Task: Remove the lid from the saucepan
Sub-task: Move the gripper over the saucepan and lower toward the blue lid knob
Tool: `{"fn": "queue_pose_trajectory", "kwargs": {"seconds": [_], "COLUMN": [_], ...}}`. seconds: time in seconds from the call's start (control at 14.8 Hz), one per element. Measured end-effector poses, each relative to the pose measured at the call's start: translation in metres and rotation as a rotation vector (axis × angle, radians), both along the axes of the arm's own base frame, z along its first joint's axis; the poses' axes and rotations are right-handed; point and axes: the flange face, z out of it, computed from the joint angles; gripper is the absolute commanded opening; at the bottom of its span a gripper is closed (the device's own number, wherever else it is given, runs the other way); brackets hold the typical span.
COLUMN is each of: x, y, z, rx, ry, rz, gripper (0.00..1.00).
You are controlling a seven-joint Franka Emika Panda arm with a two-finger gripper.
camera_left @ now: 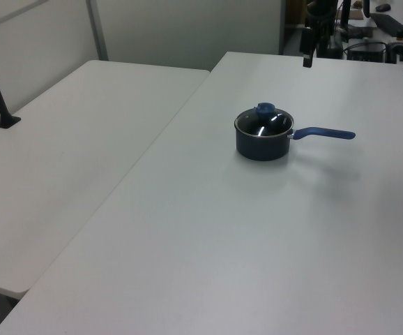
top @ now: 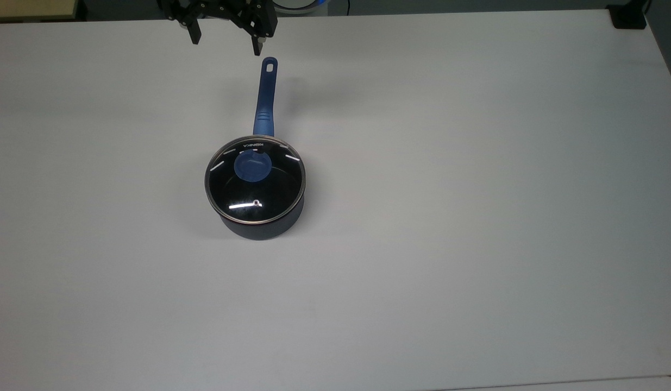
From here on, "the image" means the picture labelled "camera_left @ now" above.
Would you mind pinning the dark blue saucepan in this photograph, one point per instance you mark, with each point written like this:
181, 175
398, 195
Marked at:
260, 148

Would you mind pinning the glass lid with blue knob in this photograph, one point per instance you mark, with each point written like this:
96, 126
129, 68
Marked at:
257, 125

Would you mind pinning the black keyboard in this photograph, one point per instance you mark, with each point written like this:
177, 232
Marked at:
393, 24

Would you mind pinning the black computer mouse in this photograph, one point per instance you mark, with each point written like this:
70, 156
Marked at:
382, 7

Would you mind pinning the grey partition frame post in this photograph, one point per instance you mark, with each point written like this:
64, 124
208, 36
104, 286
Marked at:
97, 28

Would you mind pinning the white side table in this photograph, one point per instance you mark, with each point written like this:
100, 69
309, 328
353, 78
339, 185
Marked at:
65, 157

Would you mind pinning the thin black stand pole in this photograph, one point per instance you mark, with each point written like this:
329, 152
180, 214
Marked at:
345, 17

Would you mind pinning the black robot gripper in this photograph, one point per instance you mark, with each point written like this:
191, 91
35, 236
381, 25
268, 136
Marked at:
321, 12

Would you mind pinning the black electronics box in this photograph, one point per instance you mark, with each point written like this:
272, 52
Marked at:
366, 51

